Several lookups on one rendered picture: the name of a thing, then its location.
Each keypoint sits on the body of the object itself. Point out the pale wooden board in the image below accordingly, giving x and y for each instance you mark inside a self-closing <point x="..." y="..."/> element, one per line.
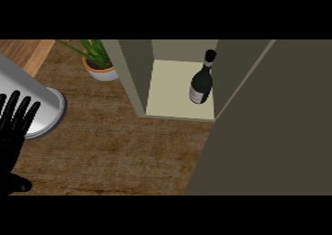
<point x="27" y="54"/>

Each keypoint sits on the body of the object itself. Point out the dark wine bottle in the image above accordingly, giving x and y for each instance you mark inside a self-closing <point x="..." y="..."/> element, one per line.
<point x="201" y="84"/>

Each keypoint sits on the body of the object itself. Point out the green potted plant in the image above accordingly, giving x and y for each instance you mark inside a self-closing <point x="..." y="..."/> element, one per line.
<point x="98" y="62"/>

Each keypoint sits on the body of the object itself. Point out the white steel cylinder appliance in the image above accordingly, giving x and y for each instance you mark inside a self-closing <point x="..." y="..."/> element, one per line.
<point x="24" y="91"/>

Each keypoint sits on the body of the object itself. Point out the dark grey cabinet door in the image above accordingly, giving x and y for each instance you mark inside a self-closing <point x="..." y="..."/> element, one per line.
<point x="272" y="128"/>

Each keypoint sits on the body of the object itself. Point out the olive grey cabinet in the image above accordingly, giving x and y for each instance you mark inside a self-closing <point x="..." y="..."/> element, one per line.
<point x="173" y="88"/>

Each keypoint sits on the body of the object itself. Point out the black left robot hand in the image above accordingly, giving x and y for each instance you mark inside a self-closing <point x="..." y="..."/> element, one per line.
<point x="9" y="134"/>

